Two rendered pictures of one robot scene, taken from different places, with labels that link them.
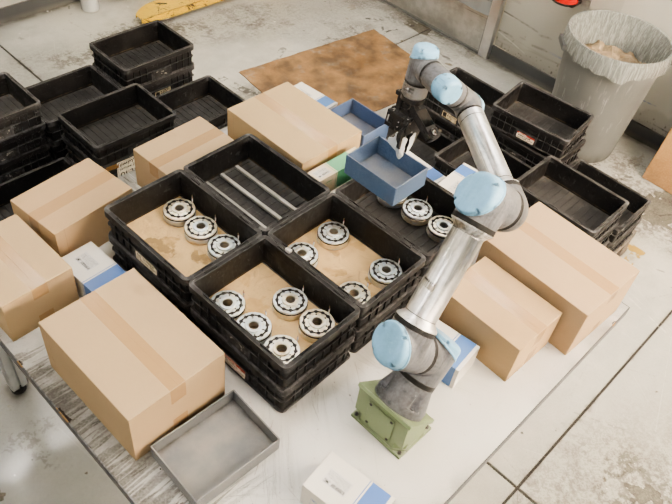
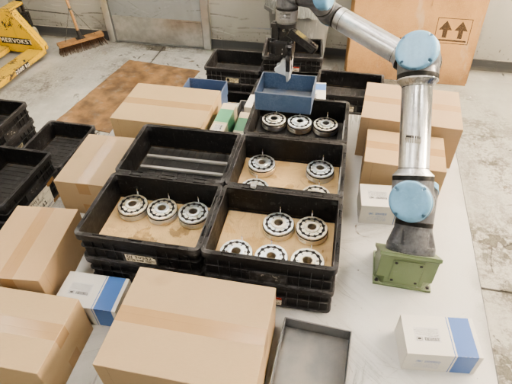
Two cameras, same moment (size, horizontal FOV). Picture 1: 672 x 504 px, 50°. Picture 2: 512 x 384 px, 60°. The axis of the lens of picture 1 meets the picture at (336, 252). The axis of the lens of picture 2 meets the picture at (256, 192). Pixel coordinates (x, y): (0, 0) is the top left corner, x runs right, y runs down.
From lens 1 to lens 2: 0.94 m
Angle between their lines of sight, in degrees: 18
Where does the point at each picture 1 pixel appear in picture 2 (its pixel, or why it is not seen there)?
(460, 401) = not seen: hidden behind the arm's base
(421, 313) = (420, 164)
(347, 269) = (291, 183)
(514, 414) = (460, 219)
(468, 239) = (427, 88)
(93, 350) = (167, 355)
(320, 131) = (192, 103)
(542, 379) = (452, 190)
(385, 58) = (150, 73)
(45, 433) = not seen: outside the picture
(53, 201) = (14, 254)
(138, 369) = (221, 346)
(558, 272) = not seen: hidden behind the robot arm
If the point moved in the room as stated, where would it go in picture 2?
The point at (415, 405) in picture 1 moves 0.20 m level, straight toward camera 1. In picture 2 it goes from (430, 243) to (465, 297)
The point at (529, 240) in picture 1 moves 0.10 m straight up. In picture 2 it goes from (386, 105) to (391, 84)
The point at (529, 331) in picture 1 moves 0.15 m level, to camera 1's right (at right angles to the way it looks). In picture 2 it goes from (439, 158) to (468, 147)
